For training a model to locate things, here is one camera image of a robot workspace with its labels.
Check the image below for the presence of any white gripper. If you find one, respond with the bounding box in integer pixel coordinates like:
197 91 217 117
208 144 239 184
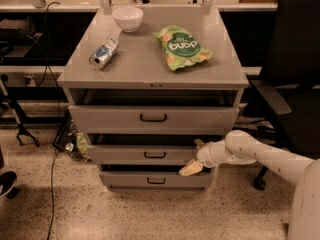
179 139 218 176

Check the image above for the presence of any grey drawer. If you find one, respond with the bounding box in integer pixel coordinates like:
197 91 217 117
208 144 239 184
69 105 238 135
87 145 198 165
100 172 213 189

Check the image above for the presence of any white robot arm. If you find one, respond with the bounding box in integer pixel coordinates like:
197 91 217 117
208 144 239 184
179 130 320 240

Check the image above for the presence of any grey bottom drawer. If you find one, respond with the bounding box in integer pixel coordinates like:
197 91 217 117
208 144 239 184
100 172 213 189

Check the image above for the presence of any grey drawer cabinet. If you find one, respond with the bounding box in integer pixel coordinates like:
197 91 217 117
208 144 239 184
57 5 250 192

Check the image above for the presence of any grey top drawer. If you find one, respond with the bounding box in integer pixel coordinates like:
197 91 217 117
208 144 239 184
69 105 238 135

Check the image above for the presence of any black office chair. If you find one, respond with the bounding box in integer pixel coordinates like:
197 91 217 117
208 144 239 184
229 0 320 192

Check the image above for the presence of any green chip bag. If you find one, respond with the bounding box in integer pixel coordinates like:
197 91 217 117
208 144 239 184
153 25 214 71

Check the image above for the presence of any floor clutter beside cabinet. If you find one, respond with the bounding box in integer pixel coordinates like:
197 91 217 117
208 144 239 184
53 111 91 162

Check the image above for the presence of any blue silver soda can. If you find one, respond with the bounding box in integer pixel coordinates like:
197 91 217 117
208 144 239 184
89 37 119 70

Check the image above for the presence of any white bowl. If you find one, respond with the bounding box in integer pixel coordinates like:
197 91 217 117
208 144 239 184
112 6 144 32

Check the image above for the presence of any white power outlet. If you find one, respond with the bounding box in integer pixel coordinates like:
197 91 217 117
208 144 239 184
25 76 36 87

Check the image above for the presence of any black stand leg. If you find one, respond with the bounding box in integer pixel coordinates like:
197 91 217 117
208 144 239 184
0 74 40 147

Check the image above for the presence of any black wheel base left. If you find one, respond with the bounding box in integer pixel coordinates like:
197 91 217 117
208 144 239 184
0 171 19 199

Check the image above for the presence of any black floor cable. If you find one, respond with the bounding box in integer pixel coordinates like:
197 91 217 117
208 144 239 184
34 1 63 240

